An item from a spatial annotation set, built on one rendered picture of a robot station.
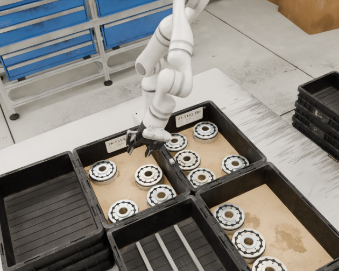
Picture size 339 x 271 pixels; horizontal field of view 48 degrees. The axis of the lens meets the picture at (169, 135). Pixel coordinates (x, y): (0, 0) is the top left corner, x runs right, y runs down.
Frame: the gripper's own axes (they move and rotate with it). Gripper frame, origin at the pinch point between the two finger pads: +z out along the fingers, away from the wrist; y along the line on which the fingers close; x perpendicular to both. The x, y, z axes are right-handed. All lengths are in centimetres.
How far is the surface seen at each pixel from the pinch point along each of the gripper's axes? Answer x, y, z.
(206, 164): -2.4, -29.1, 3.6
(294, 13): -248, -202, 24
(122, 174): -3.6, -0.2, 17.8
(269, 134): -25, -67, 2
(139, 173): -0.3, -4.5, 11.8
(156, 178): 3.3, -9.8, 9.1
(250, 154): 0.6, -40.4, -8.6
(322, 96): -70, -123, 3
